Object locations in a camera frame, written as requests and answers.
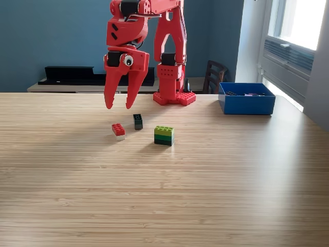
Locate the red and white lego stack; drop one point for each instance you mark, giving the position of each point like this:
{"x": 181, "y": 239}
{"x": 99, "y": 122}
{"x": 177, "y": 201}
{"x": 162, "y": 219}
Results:
{"x": 118, "y": 130}

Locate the black lego brick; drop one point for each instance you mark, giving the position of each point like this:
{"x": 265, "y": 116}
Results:
{"x": 138, "y": 122}

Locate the green lego block stack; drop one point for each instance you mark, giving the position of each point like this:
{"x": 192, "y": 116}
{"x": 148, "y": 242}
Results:
{"x": 164, "y": 136}

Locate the blue plastic bin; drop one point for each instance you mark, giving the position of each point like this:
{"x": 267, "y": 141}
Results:
{"x": 252, "y": 105}

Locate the pale wooden sideboard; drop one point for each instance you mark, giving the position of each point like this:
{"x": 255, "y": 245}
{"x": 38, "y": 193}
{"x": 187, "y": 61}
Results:
{"x": 77, "y": 88}

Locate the black shelf tray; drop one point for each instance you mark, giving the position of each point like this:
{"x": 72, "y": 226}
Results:
{"x": 72, "y": 77}

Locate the dark wooden chair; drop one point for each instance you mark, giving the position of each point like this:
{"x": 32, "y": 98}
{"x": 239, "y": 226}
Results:
{"x": 214, "y": 74}

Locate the grey radiator vent unit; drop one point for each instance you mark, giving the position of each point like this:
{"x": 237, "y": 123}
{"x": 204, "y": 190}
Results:
{"x": 288, "y": 67}

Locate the white window frame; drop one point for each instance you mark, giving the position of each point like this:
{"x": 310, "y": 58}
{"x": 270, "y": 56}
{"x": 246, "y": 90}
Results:
{"x": 276, "y": 20}

